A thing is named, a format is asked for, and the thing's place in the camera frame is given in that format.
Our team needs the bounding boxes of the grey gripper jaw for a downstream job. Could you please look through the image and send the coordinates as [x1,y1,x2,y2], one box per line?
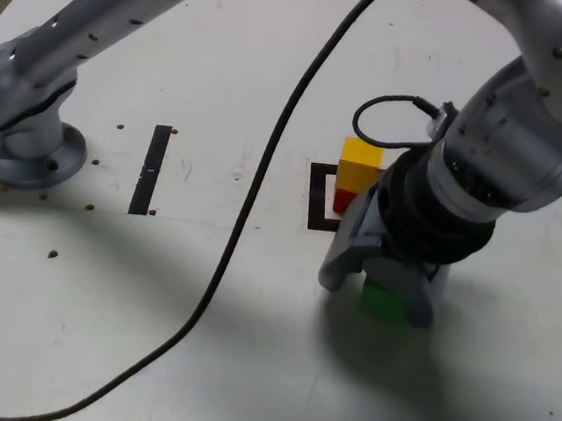
[316,181,391,298]
[356,251,454,333]

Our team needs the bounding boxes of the green cube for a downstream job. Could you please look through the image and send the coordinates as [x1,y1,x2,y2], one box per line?
[356,275,413,329]

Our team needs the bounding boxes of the red cube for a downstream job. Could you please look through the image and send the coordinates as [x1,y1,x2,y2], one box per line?
[331,186,363,216]

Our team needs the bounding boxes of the yellow cube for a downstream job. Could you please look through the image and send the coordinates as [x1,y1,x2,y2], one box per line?
[334,135,387,198]

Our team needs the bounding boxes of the black tape square outline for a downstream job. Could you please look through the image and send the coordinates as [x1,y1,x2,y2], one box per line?
[303,160,388,239]

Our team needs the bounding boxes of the black tape strip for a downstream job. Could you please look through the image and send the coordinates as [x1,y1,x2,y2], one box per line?
[127,122,174,219]

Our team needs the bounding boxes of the thin black cable loop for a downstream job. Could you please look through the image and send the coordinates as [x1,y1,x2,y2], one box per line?
[348,91,447,155]

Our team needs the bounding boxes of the thick black cable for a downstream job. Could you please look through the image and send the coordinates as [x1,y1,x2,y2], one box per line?
[0,0,398,421]

